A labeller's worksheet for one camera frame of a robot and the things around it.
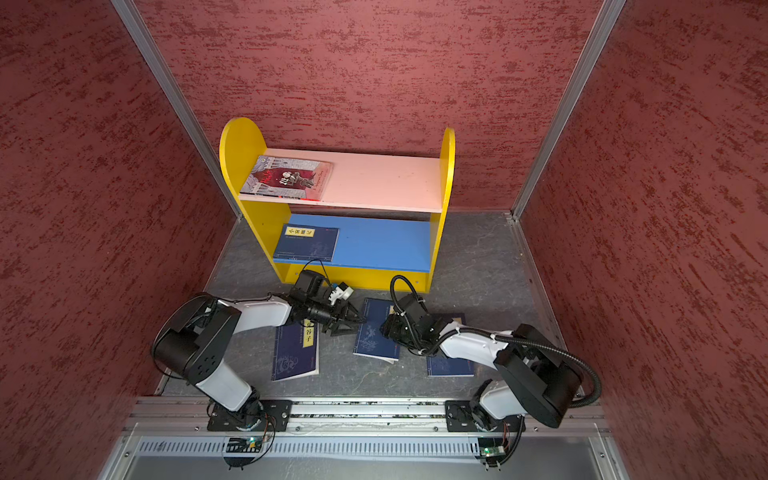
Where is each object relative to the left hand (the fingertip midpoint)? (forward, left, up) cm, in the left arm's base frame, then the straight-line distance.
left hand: (360, 330), depth 83 cm
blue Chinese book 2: (-4, +19, -6) cm, 20 cm away
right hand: (-1, -7, -5) cm, 8 cm away
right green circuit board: (-27, -34, -7) cm, 44 cm away
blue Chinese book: (+25, +19, +8) cm, 33 cm away
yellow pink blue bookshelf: (+34, -1, +9) cm, 35 cm away
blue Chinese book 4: (-8, -24, -6) cm, 26 cm away
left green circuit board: (-26, +27, -8) cm, 39 cm away
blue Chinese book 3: (-2, -2, -2) cm, 4 cm away
